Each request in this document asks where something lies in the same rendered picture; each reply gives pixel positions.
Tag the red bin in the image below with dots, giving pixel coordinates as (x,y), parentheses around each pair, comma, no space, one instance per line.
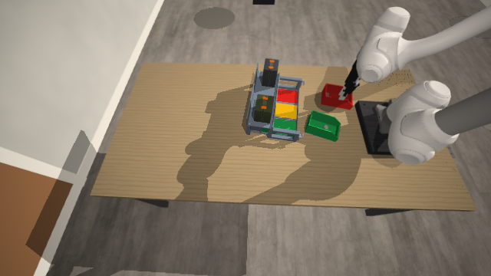
(332,100)

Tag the green bin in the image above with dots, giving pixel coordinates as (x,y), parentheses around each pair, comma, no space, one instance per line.
(316,122)

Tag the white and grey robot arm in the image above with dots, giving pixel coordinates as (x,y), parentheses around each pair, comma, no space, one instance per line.
(422,125)

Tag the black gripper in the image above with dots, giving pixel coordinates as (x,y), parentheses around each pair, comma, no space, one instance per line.
(351,82)

